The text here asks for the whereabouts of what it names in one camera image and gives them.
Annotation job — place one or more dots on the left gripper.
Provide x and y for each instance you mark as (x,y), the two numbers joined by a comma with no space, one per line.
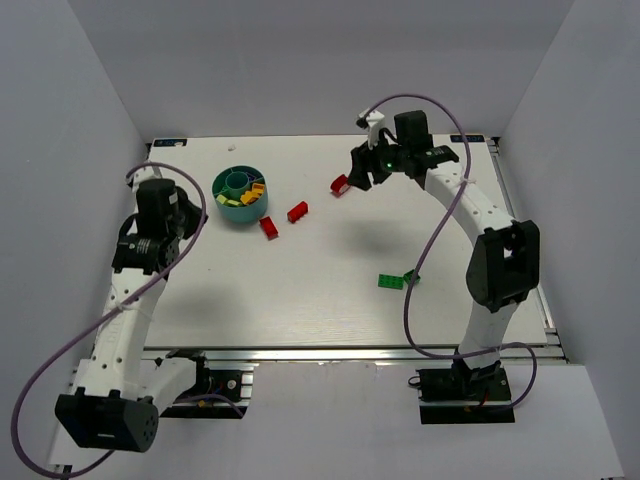
(189,214)

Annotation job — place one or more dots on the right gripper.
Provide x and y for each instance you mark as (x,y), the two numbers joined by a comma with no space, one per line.
(370,163)

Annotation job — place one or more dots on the orange square lego brick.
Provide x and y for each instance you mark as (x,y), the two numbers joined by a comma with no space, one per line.
(249,197)

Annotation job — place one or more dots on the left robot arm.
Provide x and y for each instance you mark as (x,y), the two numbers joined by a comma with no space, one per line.
(110,408)

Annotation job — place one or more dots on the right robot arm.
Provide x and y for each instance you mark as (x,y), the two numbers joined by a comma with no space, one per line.
(504,264)

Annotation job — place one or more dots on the red arched lego brick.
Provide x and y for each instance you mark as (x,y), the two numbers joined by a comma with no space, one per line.
(340,185)

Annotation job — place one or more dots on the teal divided round container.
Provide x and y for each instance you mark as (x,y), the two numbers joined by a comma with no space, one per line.
(232,183)

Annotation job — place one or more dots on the right table logo sticker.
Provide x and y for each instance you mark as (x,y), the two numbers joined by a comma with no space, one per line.
(456,138)

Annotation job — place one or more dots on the red long lego brick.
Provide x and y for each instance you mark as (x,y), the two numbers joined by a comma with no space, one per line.
(298,212)

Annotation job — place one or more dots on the green small lego brick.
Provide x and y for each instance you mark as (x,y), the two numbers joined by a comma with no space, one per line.
(411,277)

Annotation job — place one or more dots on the green flat lego plate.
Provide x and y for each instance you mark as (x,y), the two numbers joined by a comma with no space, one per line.
(390,282)

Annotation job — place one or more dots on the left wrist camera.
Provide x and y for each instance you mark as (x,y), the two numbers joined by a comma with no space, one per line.
(140,174)

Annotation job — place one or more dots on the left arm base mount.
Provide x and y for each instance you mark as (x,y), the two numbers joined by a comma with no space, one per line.
(216,394)

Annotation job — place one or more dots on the aluminium front table rail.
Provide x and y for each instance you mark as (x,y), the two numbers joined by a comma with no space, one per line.
(313,355)

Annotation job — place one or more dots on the aluminium table rail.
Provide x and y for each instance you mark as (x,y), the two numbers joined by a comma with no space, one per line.
(550,328)
(313,355)

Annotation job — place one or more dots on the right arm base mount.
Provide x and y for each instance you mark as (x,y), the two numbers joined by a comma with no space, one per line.
(444,398)

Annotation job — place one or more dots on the aluminium right table rail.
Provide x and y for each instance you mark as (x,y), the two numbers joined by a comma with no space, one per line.
(550,328)

